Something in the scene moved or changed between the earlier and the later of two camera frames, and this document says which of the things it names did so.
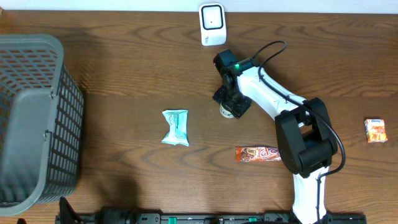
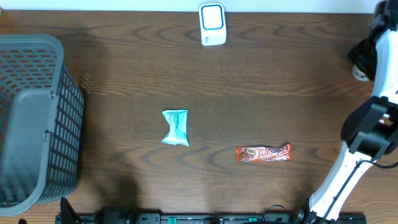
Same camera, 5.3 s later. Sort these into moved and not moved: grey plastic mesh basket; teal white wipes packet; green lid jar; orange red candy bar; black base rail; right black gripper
Moved: right black gripper; green lid jar
Not moved: grey plastic mesh basket; teal white wipes packet; black base rail; orange red candy bar
